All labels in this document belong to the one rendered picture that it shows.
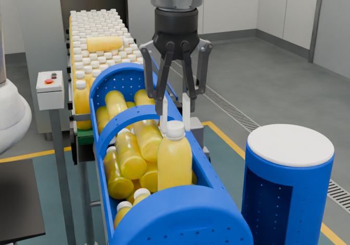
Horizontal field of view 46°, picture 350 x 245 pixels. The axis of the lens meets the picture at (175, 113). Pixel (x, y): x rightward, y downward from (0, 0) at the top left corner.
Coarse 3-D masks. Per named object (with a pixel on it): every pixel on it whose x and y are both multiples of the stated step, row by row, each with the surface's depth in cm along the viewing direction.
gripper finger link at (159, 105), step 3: (156, 93) 76; (156, 96) 76; (156, 99) 77; (156, 102) 77; (159, 102) 77; (162, 102) 77; (156, 105) 77; (159, 105) 77; (162, 105) 77; (156, 108) 78; (159, 108) 78; (156, 111) 78; (159, 111) 78; (159, 114) 78
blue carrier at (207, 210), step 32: (128, 64) 150; (96, 96) 154; (128, 96) 157; (96, 128) 126; (192, 160) 122; (160, 192) 80; (192, 192) 79; (224, 192) 86; (128, 224) 78; (160, 224) 75; (192, 224) 78; (224, 224) 79
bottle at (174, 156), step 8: (168, 136) 80; (184, 136) 81; (160, 144) 82; (168, 144) 80; (176, 144) 80; (184, 144) 81; (160, 152) 81; (168, 152) 80; (176, 152) 80; (184, 152) 80; (160, 160) 82; (168, 160) 80; (176, 160) 80; (184, 160) 81; (160, 168) 82; (168, 168) 81; (176, 168) 81; (184, 168) 81; (160, 176) 83; (168, 176) 82; (176, 176) 82; (184, 176) 82; (160, 184) 84; (168, 184) 83; (176, 184) 82; (184, 184) 83
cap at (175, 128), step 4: (168, 124) 81; (172, 124) 81; (176, 124) 81; (180, 124) 81; (184, 124) 81; (168, 128) 79; (172, 128) 79; (176, 128) 79; (180, 128) 79; (184, 128) 81; (168, 132) 80; (172, 132) 79; (176, 132) 79; (180, 132) 80; (172, 136) 80; (176, 136) 80
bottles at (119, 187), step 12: (96, 120) 145; (108, 120) 140; (132, 132) 136; (108, 156) 120; (108, 168) 115; (156, 168) 112; (108, 180) 110; (120, 180) 109; (132, 180) 117; (144, 180) 111; (156, 180) 112; (192, 180) 115; (108, 192) 110; (120, 192) 111; (132, 192) 113; (120, 204) 102; (132, 204) 113; (120, 216) 95
